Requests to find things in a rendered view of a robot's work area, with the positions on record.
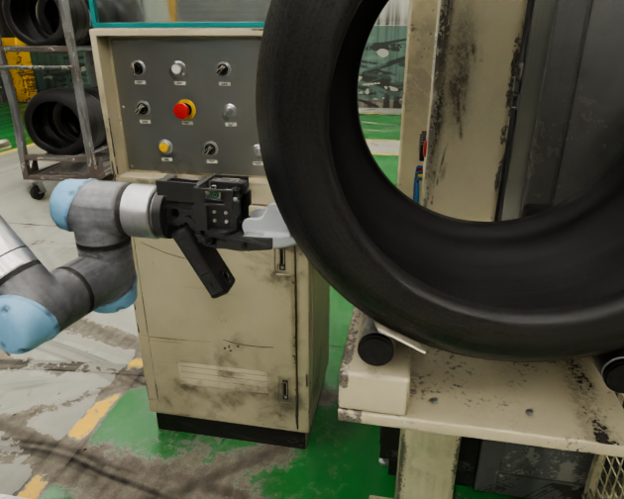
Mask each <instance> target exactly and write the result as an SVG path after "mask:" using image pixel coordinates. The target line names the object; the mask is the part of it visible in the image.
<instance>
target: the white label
mask: <svg viewBox="0 0 624 499"><path fill-rule="evenodd" d="M374 324H375V326H376V328H377V330H378V331H380V332H382V333H384V334H386V335H388V336H390V337H392V338H394V339H396V340H398V341H400V342H402V343H404V344H406V345H408V346H410V347H412V348H414V349H416V350H418V351H420V352H422V353H425V351H424V350H423V348H422V347H421V346H420V344H419V343H417V342H415V341H413V340H411V339H409V338H407V337H405V336H403V335H401V334H399V333H397V332H395V331H393V330H391V329H389V328H387V327H385V326H383V325H382V324H380V323H378V322H376V321H374Z"/></svg>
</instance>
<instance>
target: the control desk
mask: <svg viewBox="0 0 624 499"><path fill-rule="evenodd" d="M262 32H263V28H95V29H91V30H89V34H90V40H91V46H92V52H93V58H94V64H95V71H96V77H97V83H98V89H99V96H100V102H101V108H102V114H103V121H104V127H105V133H106V139H107V146H108V152H109V157H110V163H111V170H112V174H115V177H113V180H114V181H119V182H131V183H144V184H154V185H156V180H158V179H160V178H163V177H164V176H165V175H166V174H168V173H169V174H177V178H187V179H200V180H201V179H202V178H204V177H205V176H210V175H211V174H213V173H216V174H229V175H242V176H248V177H249V189H250V190H252V204H251V205H250V206H249V216H250V215H251V213H252V212H253V210H254V209H258V208H260V209H266V207H267V205H268V204H270V203H272V201H273V199H274V198H273V196H272V193H271V190H270V187H269V184H268V181H267V178H266V174H265V171H264V167H263V163H262V158H261V154H260V143H259V136H258V127H257V113H256V84H257V70H258V61H259V54H260V42H261V37H262ZM131 239H132V247H133V254H134V262H135V269H136V272H137V274H138V281H137V289H138V297H137V300H136V301H135V303H134V311H135V317H136V323H137V329H138V336H139V342H140V348H141V355H142V361H143V367H144V373H145V380H146V385H147V391H148V397H149V404H150V410H151V412H156V419H157V425H158V428H159V429H161V430H168V431H175V432H182V433H188V434H195V435H202V436H209V437H216V438H223V439H230V440H237V441H244V442H251V443H258V444H265V445H272V446H279V447H286V448H293V449H307V445H308V441H309V438H310V434H311V430H312V426H313V422H314V419H315V415H316V411H317V407H318V403H319V399H320V396H321V392H322V388H323V384H324V380H325V373H326V369H327V365H328V361H329V314H330V284H329V283H328V282H327V281H326V280H325V279H324V278H323V277H322V275H321V274H320V273H319V272H318V271H317V270H316V269H315V267H314V266H313V265H312V264H311V262H310V261H309V260H308V259H307V257H306V256H305V255H304V253H303V252H302V250H301V249H300V247H299V246H292V247H287V248H281V249H268V250H251V251H239V250H230V249H216V250H217V251H218V253H219V254H220V256H221V257H222V258H223V260H224V261H225V263H226V265H227V266H228V268H229V269H230V271H231V273H232V274H233V276H234V277H235V283H234V285H233V286H232V288H231V289H230V291H229V292H228V293H227V294H225V295H223V296H221V297H218V298H215V299H213V298H212V297H211V295H210V294H209V292H208V291H207V289H206V288H205V286H204V285H203V283H202V282H201V280H200V279H199V277H198V276H197V274H196V272H195V271H194V269H193V268H192V266H191V265H190V263H189V262H188V260H187V259H186V257H185V256H184V254H183V253H182V251H181V249H180V248H179V246H178V245H177V243H176V242H175V240H174V239H173V238H172V239H164V238H159V239H147V238H137V237H131Z"/></svg>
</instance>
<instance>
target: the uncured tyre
mask: <svg viewBox="0 0 624 499"><path fill-rule="evenodd" d="M388 1H389V0H271V2H270V5H269V8H268V12H267V16H266V19H265V23H264V28H263V32H262V37H261V42H260V54H259V61H258V70H257V84H256V113H257V127H258V136H259V143H260V154H261V158H262V163H263V167H264V171H265V174H266V178H267V181H268V184H269V187H270V190H271V193H272V196H273V198H274V201H275V203H276V206H277V208H278V210H279V213H280V215H281V217H282V219H283V221H284V223H285V225H286V227H287V229H288V230H289V232H290V234H291V236H292V237H293V238H294V240H295V241H296V243H297V244H298V246H299V247H300V249H301V250H302V252H303V253H304V255H305V256H306V257H307V259H308V260H309V261H310V262H311V264H312V265H313V266H314V267H315V269H316V270H317V271H318V272H319V273H320V274H321V275H322V277H323V278H324V279H325V280H326V281H327V282H328V283H329V284H330V285H331V286H332V287H333V288H334V289H335V290H336V291H337V292H338V293H340V294H341V295H342V296H343V297H344V298H345V299H346V300H348V301H349V302H350V303H351V304H353V305H354V306H355V307H357V308H358V309H359V310H361V311H362V312H363V313H365V314H366V315H368V316H369V317H371V318H372V319H374V320H375V321H377V322H379V323H380V324H382V325H383V326H385V327H387V328H389V329H391V330H393V331H395V332H397V333H399V334H401V335H403V336H405V337H407V338H409V339H411V340H413V341H416V342H418V343H421V344H423V345H426V346H429V347H432V348H435V349H440V350H444V351H448V352H451V353H455V354H460V355H465V356H470V357H475V358H482V359H489V360H498V361H514V362H542V361H557V360H567V359H575V358H581V357H587V356H593V355H598V354H602V353H607V352H611V351H615V350H619V349H624V147H623V148H622V150H621V151H620V152H619V153H618V154H617V155H616V157H615V158H614V159H613V160H612V162H611V163H610V164H609V165H608V166H607V167H606V168H605V169H604V170H603V171H602V172H601V173H600V174H599V175H598V176H597V177H596V178H595V179H594V180H593V181H591V182H590V183H589V184H588V185H587V186H585V187H584V188H583V189H581V190H580V191H578V192H577V193H576V194H575V195H573V196H572V197H570V198H569V199H567V200H565V201H563V202H561V203H560V204H558V205H556V206H553V207H551V208H549V209H547V210H544V211H542V212H539V213H536V214H533V215H530V216H526V217H522V218H518V219H512V220H506V221H496V222H478V221H468V220H462V219H457V218H452V217H449V216H445V215H442V214H440V213H437V212H434V211H432V210H430V209H428V208H426V207H424V206H422V205H420V204H418V203H417V202H415V201H414V200H412V199H411V198H409V197H408V196H407V195H405V194H404V193H403V192H402V191H400V190H399V189H398V188H397V187H396V186H395V185H394V184H393V183H392V182H391V181H390V180H389V179H388V178H387V176H386V175H385V174H384V173H383V171H382V170H381V169H380V167H379V166H378V164H377V162H376V161H375V159H374V157H373V156H372V154H371V152H370V150H369V147H368V145H367V143H366V140H365V137H364V132H363V128H362V124H361V119H360V113H359V104H358V83H359V73H360V67H361V62H362V58H363V54H364V48H365V45H366V42H367V40H368V37H369V35H370V32H371V30H372V28H373V26H374V24H375V22H376V20H377V18H378V16H379V15H380V13H381V11H382V10H383V8H384V6H385V5H386V4H387V2H388Z"/></svg>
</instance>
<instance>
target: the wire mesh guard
mask: <svg viewBox="0 0 624 499"><path fill-rule="evenodd" d="M614 393H615V394H616V396H617V398H618V400H619V402H620V403H621V405H623V402H624V393H618V392H615V391H614ZM606 458H607V459H608V462H609V464H610V469H609V472H608V474H607V472H606V470H605V467H604V463H605V460H606ZM615 458H616V460H617V462H618V464H619V466H620V467H619V470H618V473H617V475H616V473H615V471H614V469H613V467H612V465H613V462H614V459H615ZM623 461H624V457H622V460H621V464H620V462H619V460H618V458H617V456H613V459H612V462H610V460H609V458H608V456H607V455H603V454H594V456H593V460H592V463H591V467H590V470H589V474H588V477H587V479H586V483H585V486H584V490H583V492H582V495H581V498H582V499H587V498H586V497H587V494H588V490H589V488H590V489H591V491H592V494H593V496H595V492H596V489H597V492H598V494H599V497H600V499H602V497H603V494H604V491H605V492H606V495H607V497H608V499H611V498H612V495H613V492H614V494H615V497H616V499H618V497H617V495H616V493H615V490H614V488H615V485H616V482H617V481H618V484H619V486H620V488H621V490H622V491H621V494H620V497H619V499H621V497H622V494H623V495H624V485H623V488H622V486H621V484H620V482H619V480H618V476H619V473H620V470H622V472H623V474H624V471H623V469H622V464H623ZM602 469H604V471H605V474H606V476H607V478H606V482H605V485H604V484H603V481H602V479H601V477H600V476H601V473H602ZM611 469H612V470H613V473H614V475H615V477H616V479H615V482H614V485H613V486H612V483H611V481H610V479H609V475H610V472H611ZM599 479H600V480H601V483H602V485H603V491H602V494H601V495H600V493H599V490H598V488H597V486H598V483H599ZM608 480H609V483H610V485H611V487H612V492H611V495H610V498H609V496H608V493H607V491H606V484H607V481H608Z"/></svg>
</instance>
